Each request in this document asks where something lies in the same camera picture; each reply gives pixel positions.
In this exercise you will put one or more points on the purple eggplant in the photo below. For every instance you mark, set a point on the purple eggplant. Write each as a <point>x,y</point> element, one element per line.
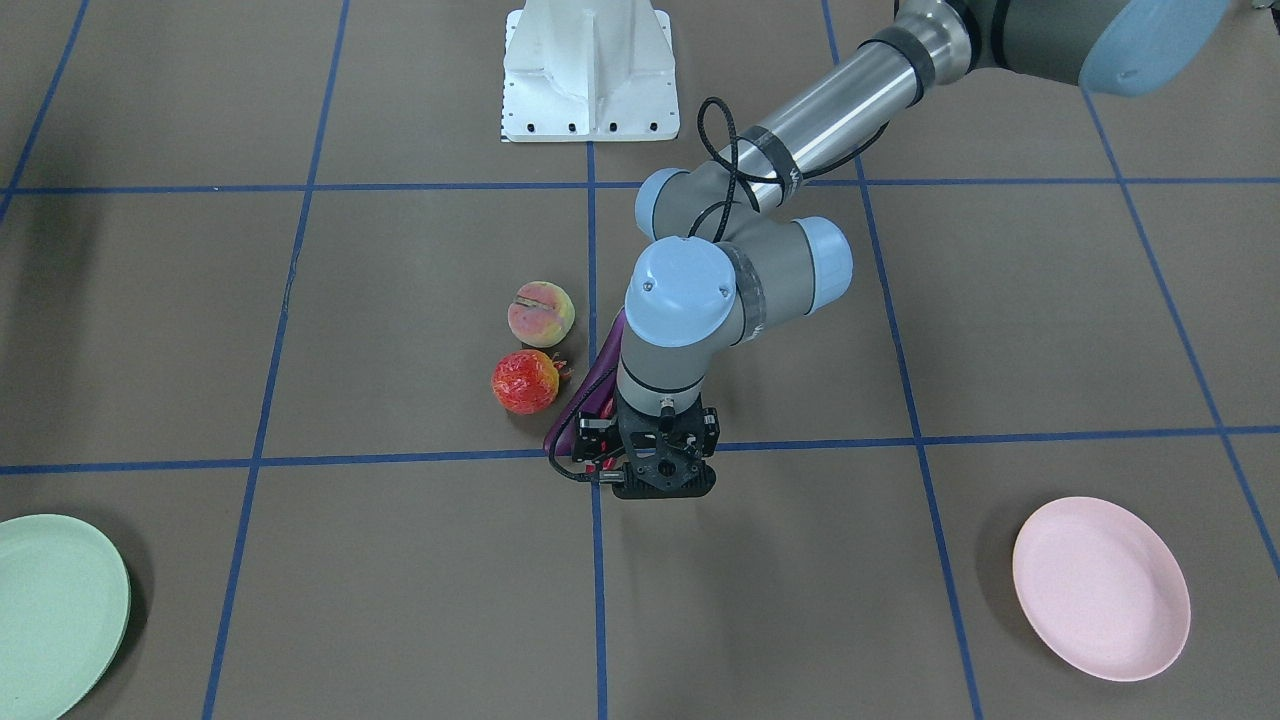
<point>595,392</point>

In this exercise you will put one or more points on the red pomegranate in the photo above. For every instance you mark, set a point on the red pomegranate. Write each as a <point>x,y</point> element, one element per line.
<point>529,380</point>

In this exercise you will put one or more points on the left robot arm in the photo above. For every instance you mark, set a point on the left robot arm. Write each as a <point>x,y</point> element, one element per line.
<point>717,270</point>

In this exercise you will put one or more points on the light green plate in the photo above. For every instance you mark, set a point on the light green plate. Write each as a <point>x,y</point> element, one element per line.
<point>65,605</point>

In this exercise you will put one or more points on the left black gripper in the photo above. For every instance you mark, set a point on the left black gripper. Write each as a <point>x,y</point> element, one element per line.
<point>594,432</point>

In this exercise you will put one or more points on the peach with slit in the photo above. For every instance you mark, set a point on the peach with slit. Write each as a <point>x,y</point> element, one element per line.
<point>541,314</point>

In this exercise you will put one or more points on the pink plate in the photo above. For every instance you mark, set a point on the pink plate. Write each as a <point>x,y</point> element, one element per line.
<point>1101,589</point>

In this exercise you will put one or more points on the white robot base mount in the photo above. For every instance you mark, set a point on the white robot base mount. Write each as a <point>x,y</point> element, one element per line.
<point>589,71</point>

